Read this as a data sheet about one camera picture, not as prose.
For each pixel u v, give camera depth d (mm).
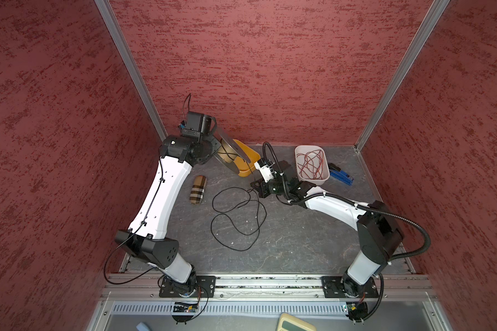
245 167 1033
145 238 401
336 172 1057
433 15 724
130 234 402
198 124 517
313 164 1118
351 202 515
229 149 740
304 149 1143
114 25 744
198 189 976
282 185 656
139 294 727
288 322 658
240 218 921
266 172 758
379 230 487
